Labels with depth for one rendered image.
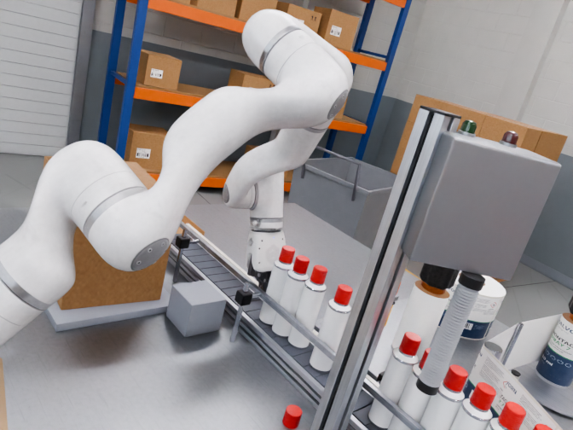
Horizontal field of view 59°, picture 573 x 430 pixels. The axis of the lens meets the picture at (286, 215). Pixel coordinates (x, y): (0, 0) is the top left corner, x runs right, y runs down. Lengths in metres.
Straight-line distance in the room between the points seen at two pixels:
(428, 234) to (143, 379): 0.66
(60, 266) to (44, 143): 4.35
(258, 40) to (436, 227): 0.42
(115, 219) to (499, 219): 0.56
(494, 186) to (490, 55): 5.66
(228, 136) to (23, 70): 4.24
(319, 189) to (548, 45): 3.36
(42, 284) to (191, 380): 0.44
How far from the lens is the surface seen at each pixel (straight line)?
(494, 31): 6.47
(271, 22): 0.90
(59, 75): 5.03
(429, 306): 1.27
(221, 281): 1.42
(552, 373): 1.52
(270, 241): 1.25
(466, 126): 0.80
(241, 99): 0.82
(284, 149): 1.12
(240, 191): 1.17
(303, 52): 0.86
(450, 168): 0.74
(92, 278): 1.24
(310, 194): 3.47
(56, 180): 0.84
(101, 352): 1.18
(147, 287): 1.30
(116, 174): 0.82
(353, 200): 3.28
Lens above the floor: 1.54
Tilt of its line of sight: 18 degrees down
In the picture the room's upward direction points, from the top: 15 degrees clockwise
